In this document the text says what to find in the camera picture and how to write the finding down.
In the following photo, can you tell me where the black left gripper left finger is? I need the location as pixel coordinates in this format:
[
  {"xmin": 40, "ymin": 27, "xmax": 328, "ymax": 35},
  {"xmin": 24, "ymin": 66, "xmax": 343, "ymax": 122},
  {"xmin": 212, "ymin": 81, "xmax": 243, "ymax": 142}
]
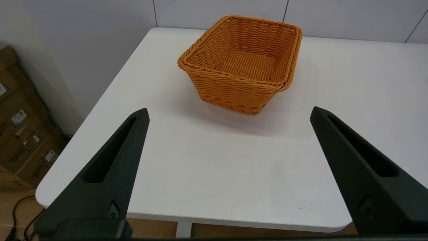
[{"xmin": 34, "ymin": 108, "xmax": 150, "ymax": 231}]

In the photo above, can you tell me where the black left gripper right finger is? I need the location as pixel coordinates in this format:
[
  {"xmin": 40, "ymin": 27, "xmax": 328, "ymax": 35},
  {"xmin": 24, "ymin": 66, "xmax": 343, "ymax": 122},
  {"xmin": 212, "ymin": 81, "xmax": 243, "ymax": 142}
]
[{"xmin": 310, "ymin": 106, "xmax": 428, "ymax": 235}]

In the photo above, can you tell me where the orange wicker basket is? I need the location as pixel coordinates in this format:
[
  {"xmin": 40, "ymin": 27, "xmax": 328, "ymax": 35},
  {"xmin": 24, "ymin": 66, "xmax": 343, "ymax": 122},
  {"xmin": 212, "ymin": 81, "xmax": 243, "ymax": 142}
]
[{"xmin": 178, "ymin": 15, "xmax": 303, "ymax": 116}]

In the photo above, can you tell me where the brown cardboard box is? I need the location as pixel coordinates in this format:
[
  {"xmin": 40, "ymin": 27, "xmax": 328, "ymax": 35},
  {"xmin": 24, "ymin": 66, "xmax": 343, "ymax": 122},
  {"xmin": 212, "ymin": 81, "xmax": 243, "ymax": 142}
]
[
  {"xmin": 0, "ymin": 166, "xmax": 34, "ymax": 192},
  {"xmin": 0, "ymin": 117, "xmax": 66, "ymax": 164},
  {"xmin": 0, "ymin": 90, "xmax": 50, "ymax": 134},
  {"xmin": 0, "ymin": 45, "xmax": 36, "ymax": 102},
  {"xmin": 13, "ymin": 134, "xmax": 67, "ymax": 188}
]

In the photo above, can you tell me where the white table leg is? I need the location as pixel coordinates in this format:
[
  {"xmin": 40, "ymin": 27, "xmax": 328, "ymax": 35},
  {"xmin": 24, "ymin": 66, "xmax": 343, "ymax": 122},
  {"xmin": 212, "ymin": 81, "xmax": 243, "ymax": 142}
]
[{"xmin": 176, "ymin": 222, "xmax": 193, "ymax": 239}]

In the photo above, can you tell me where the black floor cable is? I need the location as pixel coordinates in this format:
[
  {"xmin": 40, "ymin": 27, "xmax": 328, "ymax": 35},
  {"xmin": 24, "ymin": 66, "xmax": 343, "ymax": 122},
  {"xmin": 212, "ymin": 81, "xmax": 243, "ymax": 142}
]
[
  {"xmin": 23, "ymin": 208, "xmax": 45, "ymax": 241},
  {"xmin": 5, "ymin": 196, "xmax": 36, "ymax": 241}
]

